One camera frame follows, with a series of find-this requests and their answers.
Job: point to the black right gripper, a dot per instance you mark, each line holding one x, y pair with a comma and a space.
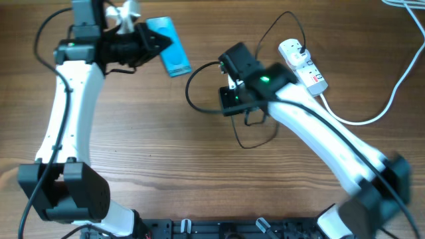
228, 107

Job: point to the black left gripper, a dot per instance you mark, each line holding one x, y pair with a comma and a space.
145, 36

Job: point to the blue screen Galaxy smartphone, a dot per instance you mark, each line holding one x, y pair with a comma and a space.
173, 57

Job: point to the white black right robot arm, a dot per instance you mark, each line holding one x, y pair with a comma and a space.
378, 188

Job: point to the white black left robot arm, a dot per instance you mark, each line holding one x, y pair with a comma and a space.
61, 185

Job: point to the white USB charger plug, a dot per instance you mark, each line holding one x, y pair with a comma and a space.
296, 58

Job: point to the white power strip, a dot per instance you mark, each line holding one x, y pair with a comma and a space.
308, 74

